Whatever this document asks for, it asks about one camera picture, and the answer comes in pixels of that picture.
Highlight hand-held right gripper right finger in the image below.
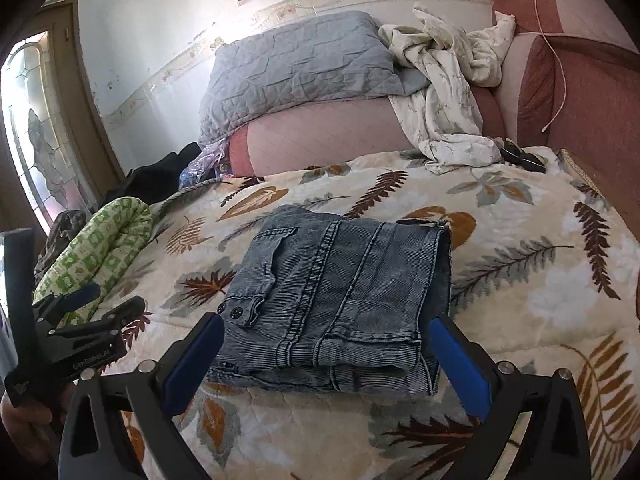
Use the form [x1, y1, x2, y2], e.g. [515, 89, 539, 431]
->
[430, 313, 594, 480]

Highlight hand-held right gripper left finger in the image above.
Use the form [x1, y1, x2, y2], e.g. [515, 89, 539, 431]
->
[58, 311, 226, 480]

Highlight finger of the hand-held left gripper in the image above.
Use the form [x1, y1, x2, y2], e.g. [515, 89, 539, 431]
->
[32, 282, 102, 322]
[49, 296, 147, 346]

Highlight blue denim pants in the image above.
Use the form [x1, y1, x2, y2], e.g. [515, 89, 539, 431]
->
[206, 204, 453, 401]

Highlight person's left hand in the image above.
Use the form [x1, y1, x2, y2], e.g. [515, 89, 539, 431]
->
[0, 384, 77, 458]

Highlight green patterned quilt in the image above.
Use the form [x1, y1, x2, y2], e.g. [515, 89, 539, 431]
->
[32, 196, 153, 328]

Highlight camouflage cloth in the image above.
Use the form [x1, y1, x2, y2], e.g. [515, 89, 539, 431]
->
[35, 209, 87, 281]

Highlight leaf-print blanket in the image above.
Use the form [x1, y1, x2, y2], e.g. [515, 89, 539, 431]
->
[75, 146, 640, 480]

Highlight black cloth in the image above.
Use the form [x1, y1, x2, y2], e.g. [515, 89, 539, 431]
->
[102, 142, 202, 206]

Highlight stained glass window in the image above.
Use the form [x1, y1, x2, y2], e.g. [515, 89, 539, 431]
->
[0, 30, 71, 231]

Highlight clear plastic bag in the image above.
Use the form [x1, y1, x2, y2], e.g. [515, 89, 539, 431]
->
[179, 142, 236, 191]

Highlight small black object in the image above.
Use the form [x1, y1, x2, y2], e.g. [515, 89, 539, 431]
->
[500, 139, 548, 175]

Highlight white floral cloth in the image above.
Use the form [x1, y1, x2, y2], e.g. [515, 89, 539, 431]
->
[377, 2, 517, 176]

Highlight pink and red sofa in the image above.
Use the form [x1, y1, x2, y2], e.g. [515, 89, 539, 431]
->
[227, 0, 640, 241]

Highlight grey quilted pillow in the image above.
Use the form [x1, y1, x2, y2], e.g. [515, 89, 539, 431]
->
[197, 10, 431, 147]

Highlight brown wooden door frame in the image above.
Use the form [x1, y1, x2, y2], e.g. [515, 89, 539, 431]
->
[40, 0, 126, 201]

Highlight beige cord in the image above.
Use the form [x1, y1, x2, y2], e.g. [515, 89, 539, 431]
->
[534, 0, 568, 133]

